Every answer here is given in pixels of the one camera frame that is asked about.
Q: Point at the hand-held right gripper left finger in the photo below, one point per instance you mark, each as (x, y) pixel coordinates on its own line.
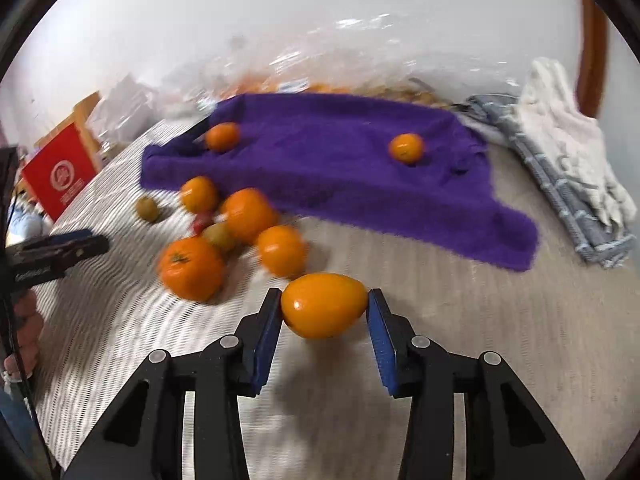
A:
(267, 340)

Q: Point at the yellow green pear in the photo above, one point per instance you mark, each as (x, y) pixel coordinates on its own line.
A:
(219, 237)

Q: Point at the white towel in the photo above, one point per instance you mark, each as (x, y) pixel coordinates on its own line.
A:
(560, 125)

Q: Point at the clear plastic bag of oranges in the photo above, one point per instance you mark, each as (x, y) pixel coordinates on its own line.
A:
(280, 67)

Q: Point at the white plastic bag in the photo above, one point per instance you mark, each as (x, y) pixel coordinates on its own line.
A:
(125, 107)

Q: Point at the purple towel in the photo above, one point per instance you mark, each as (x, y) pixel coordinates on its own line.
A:
(340, 175)

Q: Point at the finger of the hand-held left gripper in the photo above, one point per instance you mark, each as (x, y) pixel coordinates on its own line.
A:
(85, 250)
(70, 236)

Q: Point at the brownish green pear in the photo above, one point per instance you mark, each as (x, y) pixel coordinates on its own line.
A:
(148, 208)

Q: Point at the striped bed sheet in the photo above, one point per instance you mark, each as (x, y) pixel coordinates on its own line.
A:
(325, 410)

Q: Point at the person's blue jeans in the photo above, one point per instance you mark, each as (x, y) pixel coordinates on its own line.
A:
(12, 420)

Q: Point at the grey plaid cloth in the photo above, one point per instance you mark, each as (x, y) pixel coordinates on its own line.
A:
(555, 180)

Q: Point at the red apple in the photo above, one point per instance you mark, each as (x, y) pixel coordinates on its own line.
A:
(201, 221)

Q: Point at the light blue cloth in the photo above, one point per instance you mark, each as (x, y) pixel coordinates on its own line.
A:
(25, 220)

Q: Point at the large orange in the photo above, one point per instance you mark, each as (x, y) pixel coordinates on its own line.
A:
(248, 215)
(191, 268)

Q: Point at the person's left hand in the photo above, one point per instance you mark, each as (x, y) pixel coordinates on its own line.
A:
(27, 330)

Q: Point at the smooth oval orange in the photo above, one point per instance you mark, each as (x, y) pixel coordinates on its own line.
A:
(324, 305)

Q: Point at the red paper bag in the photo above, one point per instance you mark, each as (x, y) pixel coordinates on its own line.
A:
(57, 172)

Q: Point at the clear bag of brown fruits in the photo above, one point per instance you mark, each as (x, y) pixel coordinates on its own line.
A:
(415, 94)

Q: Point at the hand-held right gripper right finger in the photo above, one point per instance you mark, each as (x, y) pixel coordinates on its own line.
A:
(382, 350)

